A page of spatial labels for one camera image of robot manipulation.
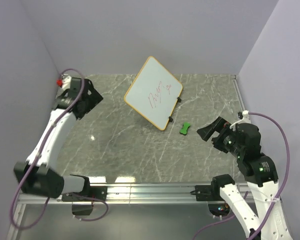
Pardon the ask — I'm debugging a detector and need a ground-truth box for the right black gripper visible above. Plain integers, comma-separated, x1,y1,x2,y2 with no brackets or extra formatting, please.
196,115,244,157

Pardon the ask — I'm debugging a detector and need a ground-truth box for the green bone-shaped eraser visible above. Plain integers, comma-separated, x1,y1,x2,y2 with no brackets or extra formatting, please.
179,122,191,136

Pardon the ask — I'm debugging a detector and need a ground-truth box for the yellow-framed whiteboard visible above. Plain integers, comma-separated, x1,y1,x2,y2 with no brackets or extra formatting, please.
123,56,183,131

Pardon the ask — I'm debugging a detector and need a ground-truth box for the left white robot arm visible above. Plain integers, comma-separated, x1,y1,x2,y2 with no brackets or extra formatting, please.
13,76,103,201

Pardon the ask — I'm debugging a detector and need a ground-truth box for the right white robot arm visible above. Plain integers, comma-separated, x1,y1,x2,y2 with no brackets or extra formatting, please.
197,111,292,240

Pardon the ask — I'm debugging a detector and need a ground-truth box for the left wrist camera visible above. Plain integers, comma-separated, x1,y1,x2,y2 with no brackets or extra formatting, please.
56,75,72,90

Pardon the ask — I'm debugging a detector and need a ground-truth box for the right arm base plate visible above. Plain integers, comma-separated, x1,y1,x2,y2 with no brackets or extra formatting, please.
190,185,223,202

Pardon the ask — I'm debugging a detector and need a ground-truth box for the right side aluminium rail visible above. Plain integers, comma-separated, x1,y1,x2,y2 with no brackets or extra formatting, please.
231,74,246,112

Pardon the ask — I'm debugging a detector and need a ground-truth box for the aluminium rail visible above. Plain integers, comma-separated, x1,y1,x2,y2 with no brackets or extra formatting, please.
231,74,246,112
16,181,256,205

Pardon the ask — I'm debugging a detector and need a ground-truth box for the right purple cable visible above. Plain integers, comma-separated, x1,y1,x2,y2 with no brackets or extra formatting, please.
191,112,291,240

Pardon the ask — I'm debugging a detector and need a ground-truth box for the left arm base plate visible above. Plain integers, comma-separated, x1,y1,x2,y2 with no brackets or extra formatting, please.
61,185,108,202

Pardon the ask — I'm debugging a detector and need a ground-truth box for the aluminium front rail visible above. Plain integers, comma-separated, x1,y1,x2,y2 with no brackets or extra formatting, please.
16,181,256,205

